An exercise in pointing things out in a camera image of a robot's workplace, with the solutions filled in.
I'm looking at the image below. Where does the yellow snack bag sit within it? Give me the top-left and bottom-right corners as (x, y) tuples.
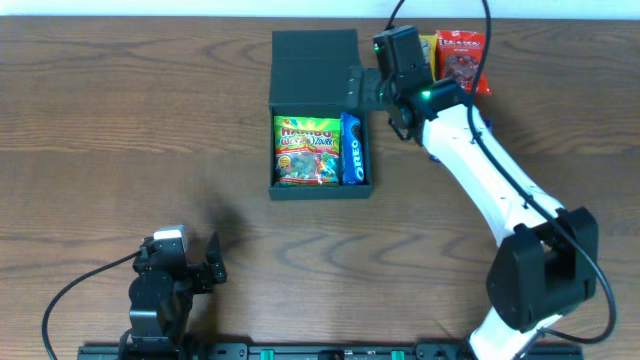
(419, 34), (438, 81)

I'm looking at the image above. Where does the red snack bag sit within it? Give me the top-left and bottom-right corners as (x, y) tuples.
(436, 30), (486, 94)

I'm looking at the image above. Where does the blue Oreo pack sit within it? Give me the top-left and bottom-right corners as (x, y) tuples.
(341, 112), (365, 185)

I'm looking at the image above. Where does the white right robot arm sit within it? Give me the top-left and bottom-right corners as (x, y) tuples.
(361, 26), (598, 359)

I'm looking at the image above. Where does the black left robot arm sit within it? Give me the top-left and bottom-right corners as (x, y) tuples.
(117, 225), (227, 359)

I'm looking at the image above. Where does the small blue candy pack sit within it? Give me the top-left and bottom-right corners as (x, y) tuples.
(429, 117), (494, 164)

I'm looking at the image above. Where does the dark green open box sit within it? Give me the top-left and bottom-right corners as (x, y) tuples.
(268, 29), (373, 201)

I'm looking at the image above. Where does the Haribo gummy bag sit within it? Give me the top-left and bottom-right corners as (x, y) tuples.
(274, 116), (341, 186)

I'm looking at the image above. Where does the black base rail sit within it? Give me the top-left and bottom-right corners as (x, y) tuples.
(77, 342), (584, 360)

